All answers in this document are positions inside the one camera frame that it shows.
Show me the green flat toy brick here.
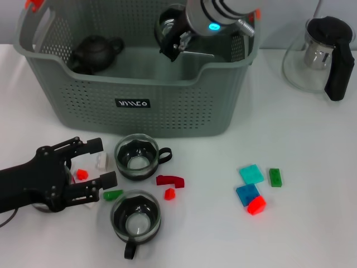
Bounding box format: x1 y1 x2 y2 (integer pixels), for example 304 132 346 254
268 168 283 187

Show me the glass teacup with black sleeve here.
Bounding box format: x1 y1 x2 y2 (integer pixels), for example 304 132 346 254
30 164 74 213
113 133 173 181
154 6 193 55
110 189 162 260

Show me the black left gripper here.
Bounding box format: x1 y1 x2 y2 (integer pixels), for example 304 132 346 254
0 136 118 215

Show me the green sloped toy brick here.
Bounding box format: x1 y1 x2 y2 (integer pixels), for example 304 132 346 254
103 189 124 201

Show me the white thick toy brick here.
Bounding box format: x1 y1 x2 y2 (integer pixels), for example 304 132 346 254
95 151 110 171

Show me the teal square plate brick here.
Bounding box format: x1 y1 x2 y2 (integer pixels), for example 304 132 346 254
239 164 265 185

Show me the dark red curved brick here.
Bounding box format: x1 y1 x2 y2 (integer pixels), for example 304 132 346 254
155 175 185 189

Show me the large orange-red sloped brick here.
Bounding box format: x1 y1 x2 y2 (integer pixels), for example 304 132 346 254
247 194 267 216

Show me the grey perforated storage basket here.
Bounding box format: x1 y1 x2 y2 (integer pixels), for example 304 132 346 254
12 0 262 139

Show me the blue square plate brick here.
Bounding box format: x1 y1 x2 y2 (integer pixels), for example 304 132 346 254
235 183 262 207

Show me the black clay teapot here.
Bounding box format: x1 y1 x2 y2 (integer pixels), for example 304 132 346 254
69 35 125 76

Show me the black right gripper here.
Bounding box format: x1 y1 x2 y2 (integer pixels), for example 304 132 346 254
159 10 194 61

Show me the left wrist cable with connector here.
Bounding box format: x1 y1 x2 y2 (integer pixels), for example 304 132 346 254
0 208 18 227

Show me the wrist cable with connector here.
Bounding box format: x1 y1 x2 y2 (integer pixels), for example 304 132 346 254
236 18 256 37
0 208 18 227

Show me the right wrist cable with connector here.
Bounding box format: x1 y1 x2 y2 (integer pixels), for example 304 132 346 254
236 18 256 37

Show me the glass teapot with black handle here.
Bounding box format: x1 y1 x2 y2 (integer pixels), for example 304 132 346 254
281 16 355 102

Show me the orange basket handle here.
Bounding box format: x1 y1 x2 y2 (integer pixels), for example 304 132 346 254
24 0 262 22

